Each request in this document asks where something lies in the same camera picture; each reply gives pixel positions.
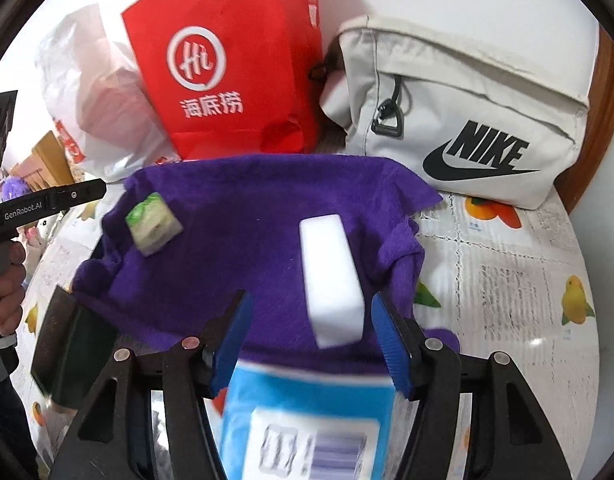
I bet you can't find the person's left hand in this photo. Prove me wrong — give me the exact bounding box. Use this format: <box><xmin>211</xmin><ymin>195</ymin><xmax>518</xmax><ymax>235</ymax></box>
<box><xmin>0</xmin><ymin>242</ymin><xmax>26</xmax><ymax>336</ymax></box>

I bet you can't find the blue tissue box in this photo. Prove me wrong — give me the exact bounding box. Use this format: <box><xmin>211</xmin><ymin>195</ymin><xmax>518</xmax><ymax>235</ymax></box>
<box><xmin>219</xmin><ymin>361</ymin><xmax>395</xmax><ymax>479</ymax></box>

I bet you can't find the white sponge block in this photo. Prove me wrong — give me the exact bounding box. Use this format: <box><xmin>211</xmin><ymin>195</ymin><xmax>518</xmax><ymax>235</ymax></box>
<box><xmin>298</xmin><ymin>214</ymin><xmax>365</xmax><ymax>349</ymax></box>

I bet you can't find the purple towel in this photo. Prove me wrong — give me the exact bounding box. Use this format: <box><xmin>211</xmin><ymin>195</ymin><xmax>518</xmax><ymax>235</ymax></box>
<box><xmin>72</xmin><ymin>154</ymin><xmax>441</xmax><ymax>375</ymax></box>

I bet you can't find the green tissue pack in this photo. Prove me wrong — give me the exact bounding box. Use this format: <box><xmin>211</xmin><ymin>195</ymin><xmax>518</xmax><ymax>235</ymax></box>
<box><xmin>125</xmin><ymin>192</ymin><xmax>183</xmax><ymax>257</ymax></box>

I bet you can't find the grey Nike waist bag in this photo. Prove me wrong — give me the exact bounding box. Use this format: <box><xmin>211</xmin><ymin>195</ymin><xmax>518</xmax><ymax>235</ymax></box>
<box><xmin>320</xmin><ymin>15</ymin><xmax>589</xmax><ymax>209</ymax></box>

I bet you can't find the fruit pattern tablecloth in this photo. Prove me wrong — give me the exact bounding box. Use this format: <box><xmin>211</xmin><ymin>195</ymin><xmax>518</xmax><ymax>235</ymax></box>
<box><xmin>12</xmin><ymin>192</ymin><xmax>600</xmax><ymax>479</ymax></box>

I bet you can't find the wooden bed headboard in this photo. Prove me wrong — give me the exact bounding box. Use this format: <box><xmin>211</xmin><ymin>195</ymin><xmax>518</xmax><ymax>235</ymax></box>
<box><xmin>10</xmin><ymin>131</ymin><xmax>75</xmax><ymax>192</ymax></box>

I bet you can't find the purple plush toy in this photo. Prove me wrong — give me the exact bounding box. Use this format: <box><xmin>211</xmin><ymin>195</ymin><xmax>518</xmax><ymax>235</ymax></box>
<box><xmin>1</xmin><ymin>176</ymin><xmax>32</xmax><ymax>202</ymax></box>

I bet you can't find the red Haidilao paper bag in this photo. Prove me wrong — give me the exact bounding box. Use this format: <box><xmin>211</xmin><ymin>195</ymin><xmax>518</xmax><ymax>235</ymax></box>
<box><xmin>122</xmin><ymin>0</ymin><xmax>322</xmax><ymax>159</ymax></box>

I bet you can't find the white Miniso plastic bag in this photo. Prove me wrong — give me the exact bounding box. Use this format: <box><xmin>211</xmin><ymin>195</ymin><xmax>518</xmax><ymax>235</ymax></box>
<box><xmin>36</xmin><ymin>6</ymin><xmax>180</xmax><ymax>182</ymax></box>

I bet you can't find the brown wooden door frame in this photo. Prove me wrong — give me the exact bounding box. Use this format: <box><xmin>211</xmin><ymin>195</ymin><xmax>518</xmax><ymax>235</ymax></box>
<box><xmin>555</xmin><ymin>25</ymin><xmax>614</xmax><ymax>214</ymax></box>

